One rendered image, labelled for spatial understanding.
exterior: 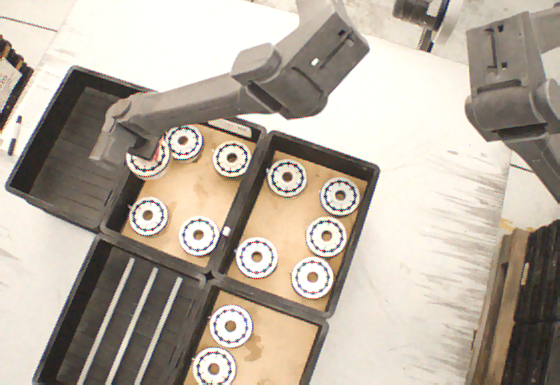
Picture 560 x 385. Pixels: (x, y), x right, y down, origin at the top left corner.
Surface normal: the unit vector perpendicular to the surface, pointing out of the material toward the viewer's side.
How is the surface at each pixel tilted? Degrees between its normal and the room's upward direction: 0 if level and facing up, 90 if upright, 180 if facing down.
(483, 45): 55
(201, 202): 0
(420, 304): 0
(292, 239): 0
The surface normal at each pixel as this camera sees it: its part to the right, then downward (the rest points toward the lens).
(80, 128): 0.00, -0.33
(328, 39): 0.37, 0.53
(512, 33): -0.80, -0.04
